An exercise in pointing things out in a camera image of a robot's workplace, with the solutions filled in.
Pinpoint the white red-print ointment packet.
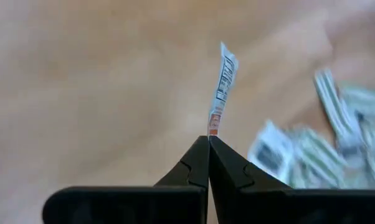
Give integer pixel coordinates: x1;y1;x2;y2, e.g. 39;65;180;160
207;42;239;138

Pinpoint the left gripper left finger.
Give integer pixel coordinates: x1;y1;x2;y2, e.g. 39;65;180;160
42;135;210;224

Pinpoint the green striped bandage packet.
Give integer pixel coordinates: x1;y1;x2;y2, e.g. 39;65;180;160
292;127;347;189
313;68;363;147

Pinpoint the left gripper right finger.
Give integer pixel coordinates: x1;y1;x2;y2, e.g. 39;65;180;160
209;135;375;224

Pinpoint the white alcohol pad packet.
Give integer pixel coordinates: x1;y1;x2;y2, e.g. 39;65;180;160
248;119;296;184

